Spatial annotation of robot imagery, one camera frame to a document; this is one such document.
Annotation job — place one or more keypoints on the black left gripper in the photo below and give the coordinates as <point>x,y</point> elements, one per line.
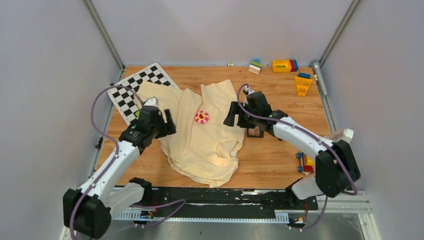
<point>168,128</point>

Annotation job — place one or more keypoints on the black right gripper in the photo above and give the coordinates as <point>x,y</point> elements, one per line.
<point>234,109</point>

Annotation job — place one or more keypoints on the pink flower brooch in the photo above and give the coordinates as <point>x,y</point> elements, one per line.
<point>202,117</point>

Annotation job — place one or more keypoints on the cream yellow garment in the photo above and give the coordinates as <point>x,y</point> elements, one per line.
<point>206,153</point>

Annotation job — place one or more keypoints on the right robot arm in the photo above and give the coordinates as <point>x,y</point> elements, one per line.
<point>336,168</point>

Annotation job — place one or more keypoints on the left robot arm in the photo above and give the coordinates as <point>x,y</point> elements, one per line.
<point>89,209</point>

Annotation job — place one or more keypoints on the black framed magnifier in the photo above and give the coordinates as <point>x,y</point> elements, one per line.
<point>255,132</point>

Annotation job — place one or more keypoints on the black white chessboard mat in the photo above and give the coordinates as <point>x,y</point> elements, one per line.
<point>124,98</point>

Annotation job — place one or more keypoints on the white toy brick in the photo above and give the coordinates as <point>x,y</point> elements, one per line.
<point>254,69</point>

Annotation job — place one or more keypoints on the green blue brick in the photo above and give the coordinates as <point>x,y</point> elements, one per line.
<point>256,62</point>

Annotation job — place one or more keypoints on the yellow toy bin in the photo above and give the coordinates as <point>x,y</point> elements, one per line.
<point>281,65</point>

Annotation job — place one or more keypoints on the blue toy brick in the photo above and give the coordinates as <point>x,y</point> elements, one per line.
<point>304,75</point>

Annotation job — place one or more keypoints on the red blue brick stack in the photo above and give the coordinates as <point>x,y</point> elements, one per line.
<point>294,65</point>

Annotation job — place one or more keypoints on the colourful toy car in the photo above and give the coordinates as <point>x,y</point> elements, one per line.
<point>306,164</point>

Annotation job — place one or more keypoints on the grey metal cylinder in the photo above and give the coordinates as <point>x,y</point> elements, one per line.
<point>316,67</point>

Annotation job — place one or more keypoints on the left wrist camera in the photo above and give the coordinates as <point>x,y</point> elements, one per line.
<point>152,101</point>

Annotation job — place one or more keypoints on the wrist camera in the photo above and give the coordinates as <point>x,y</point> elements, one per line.
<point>248,91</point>
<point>152,101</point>

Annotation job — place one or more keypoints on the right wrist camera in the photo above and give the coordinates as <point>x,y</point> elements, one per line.
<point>248,91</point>

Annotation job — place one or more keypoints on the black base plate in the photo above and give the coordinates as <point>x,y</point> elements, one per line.
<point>224,203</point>

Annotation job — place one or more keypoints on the yellow toy frame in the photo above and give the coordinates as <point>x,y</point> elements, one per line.
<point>302,85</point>

